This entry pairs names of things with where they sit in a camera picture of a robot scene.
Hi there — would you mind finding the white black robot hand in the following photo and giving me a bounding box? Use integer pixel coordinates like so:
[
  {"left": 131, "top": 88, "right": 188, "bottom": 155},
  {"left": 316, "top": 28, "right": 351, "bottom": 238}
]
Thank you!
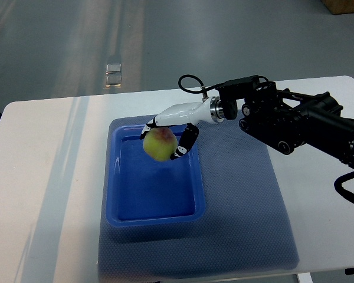
[{"left": 140, "top": 97, "right": 225, "bottom": 160}]

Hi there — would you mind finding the yellow-green peach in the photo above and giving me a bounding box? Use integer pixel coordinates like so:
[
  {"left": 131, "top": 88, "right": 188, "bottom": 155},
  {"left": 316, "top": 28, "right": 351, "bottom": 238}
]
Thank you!
[{"left": 143, "top": 127, "right": 178, "bottom": 162}]

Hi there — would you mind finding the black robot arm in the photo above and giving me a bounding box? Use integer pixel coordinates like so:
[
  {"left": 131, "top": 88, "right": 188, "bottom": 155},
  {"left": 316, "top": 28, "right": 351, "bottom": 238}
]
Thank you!
[{"left": 197, "top": 75, "right": 354, "bottom": 204}]

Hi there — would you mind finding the metal floor plate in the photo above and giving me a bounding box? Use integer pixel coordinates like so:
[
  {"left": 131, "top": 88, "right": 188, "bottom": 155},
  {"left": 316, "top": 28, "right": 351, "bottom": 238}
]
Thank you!
[{"left": 106, "top": 62, "right": 122, "bottom": 74}]

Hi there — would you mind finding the blue plastic tray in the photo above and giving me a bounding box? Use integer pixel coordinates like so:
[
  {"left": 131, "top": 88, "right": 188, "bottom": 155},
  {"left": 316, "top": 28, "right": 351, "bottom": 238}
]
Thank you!
[{"left": 105, "top": 124, "right": 205, "bottom": 228}]

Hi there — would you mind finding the grey textured mat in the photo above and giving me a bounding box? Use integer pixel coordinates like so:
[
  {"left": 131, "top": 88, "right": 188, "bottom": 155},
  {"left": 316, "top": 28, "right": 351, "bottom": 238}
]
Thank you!
[{"left": 98, "top": 116, "right": 299, "bottom": 282}]

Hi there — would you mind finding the brown cardboard box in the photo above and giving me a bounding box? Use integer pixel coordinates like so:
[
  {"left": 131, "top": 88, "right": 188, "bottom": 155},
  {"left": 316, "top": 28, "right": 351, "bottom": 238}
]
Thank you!
[{"left": 322, "top": 0, "right": 354, "bottom": 15}]

